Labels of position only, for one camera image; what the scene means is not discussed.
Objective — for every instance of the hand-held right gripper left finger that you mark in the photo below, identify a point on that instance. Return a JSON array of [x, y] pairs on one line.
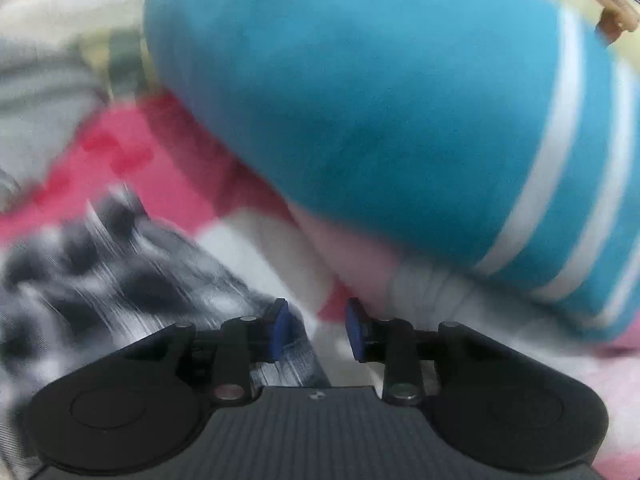
[[282, 330]]

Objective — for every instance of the pink grey quilt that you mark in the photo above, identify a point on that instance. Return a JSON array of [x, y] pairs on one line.
[[360, 260]]

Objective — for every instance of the blue pillow with white stripes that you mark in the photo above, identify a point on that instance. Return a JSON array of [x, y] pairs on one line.
[[350, 110]]

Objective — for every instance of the grey garment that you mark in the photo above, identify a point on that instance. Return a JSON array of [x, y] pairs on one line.
[[45, 90]]

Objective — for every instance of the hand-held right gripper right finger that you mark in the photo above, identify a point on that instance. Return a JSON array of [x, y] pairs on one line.
[[356, 332]]

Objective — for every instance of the black white plaid pants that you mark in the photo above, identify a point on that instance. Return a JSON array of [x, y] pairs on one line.
[[100, 270]]

